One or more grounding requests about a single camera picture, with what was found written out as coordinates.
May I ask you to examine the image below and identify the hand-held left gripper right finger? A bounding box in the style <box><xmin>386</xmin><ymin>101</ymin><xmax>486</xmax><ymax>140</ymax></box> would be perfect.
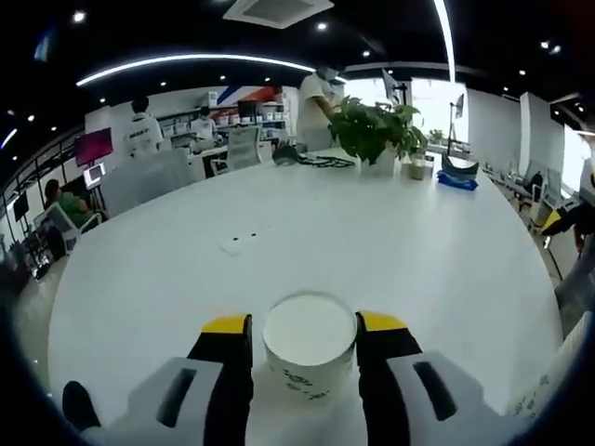
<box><xmin>354</xmin><ymin>309</ymin><xmax>510</xmax><ymax>446</ymax></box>

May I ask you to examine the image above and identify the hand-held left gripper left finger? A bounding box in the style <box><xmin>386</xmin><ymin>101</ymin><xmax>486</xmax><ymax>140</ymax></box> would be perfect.
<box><xmin>124</xmin><ymin>313</ymin><xmax>256</xmax><ymax>446</ymax></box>

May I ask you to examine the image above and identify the green printed paper cup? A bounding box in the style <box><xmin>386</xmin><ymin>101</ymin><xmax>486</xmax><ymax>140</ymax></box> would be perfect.
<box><xmin>261</xmin><ymin>289</ymin><xmax>360</xmax><ymax>413</ymax></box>

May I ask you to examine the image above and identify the blue black pouch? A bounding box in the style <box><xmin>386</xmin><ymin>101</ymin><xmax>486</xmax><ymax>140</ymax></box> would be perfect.
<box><xmin>435</xmin><ymin>152</ymin><xmax>480</xmax><ymax>191</ymax></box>

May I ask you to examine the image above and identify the small black object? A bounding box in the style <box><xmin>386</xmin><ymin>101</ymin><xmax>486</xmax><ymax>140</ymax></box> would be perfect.
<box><xmin>61</xmin><ymin>380</ymin><xmax>102</xmax><ymax>432</ymax></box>

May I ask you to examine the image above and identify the glass jar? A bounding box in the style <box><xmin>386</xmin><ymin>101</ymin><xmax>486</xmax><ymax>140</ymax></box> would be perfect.
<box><xmin>400</xmin><ymin>152</ymin><xmax>426</xmax><ymax>180</ymax></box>

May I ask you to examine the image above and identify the white table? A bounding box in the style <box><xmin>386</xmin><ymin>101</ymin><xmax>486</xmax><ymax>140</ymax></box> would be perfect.
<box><xmin>47</xmin><ymin>149</ymin><xmax>564</xmax><ymax>446</ymax></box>

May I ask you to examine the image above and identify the white plant pot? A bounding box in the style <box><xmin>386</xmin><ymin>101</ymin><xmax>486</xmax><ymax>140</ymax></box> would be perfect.
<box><xmin>360</xmin><ymin>148</ymin><xmax>397</xmax><ymax>177</ymax></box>

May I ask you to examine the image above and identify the curved ceiling light strip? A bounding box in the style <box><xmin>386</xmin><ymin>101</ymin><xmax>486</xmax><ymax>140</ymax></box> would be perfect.
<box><xmin>76</xmin><ymin>54</ymin><xmax>317</xmax><ymax>88</ymax></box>
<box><xmin>431</xmin><ymin>0</ymin><xmax>459</xmax><ymax>85</ymax></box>

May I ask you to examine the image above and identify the white office chair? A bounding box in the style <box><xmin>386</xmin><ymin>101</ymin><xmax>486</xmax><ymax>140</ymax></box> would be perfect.
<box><xmin>44</xmin><ymin>203</ymin><xmax>107</xmax><ymax>256</ymax></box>
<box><xmin>211</xmin><ymin>127</ymin><xmax>262</xmax><ymax>178</ymax></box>

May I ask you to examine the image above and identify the green potted plant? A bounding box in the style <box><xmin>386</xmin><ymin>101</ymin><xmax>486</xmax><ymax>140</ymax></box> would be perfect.
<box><xmin>327</xmin><ymin>95</ymin><xmax>428</xmax><ymax>167</ymax></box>

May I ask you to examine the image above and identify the small white monitor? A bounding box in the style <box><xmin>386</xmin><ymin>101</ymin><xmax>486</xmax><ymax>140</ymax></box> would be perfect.
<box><xmin>83</xmin><ymin>164</ymin><xmax>109</xmax><ymax>188</ymax></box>

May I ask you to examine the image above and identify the pink screen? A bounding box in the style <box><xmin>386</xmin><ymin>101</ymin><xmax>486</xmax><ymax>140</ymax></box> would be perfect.
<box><xmin>73</xmin><ymin>127</ymin><xmax>115</xmax><ymax>167</ymax></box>

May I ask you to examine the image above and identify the ceiling air vent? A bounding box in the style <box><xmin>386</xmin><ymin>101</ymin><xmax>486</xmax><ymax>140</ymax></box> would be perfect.
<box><xmin>222</xmin><ymin>0</ymin><xmax>336</xmax><ymax>30</ymax></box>

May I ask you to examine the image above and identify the black cable bundle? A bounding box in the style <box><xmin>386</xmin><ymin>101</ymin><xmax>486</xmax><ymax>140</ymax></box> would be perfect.
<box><xmin>271</xmin><ymin>144</ymin><xmax>360</xmax><ymax>168</ymax></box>

